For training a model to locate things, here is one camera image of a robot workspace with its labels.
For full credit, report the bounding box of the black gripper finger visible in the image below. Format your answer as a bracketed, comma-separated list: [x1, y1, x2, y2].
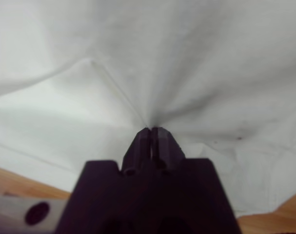
[151, 126, 187, 172]
[120, 127, 153, 176]

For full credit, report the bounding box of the white T-shirt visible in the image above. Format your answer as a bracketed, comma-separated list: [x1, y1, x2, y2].
[0, 0, 296, 217]

